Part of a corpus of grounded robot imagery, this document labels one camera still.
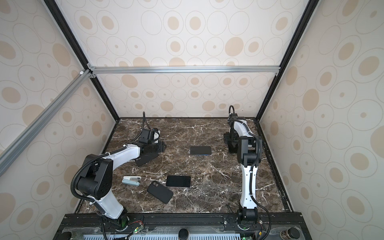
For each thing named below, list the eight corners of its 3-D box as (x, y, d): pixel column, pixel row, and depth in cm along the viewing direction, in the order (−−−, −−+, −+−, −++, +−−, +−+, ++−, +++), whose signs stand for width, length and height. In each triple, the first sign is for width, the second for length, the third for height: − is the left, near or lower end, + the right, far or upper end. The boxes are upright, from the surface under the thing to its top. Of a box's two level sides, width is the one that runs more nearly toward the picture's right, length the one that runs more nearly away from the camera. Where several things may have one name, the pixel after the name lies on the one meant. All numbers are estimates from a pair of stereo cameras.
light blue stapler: (122, 186, 88) (120, 184, 85) (125, 177, 91) (123, 175, 88) (139, 186, 88) (137, 184, 85) (141, 177, 91) (139, 175, 88)
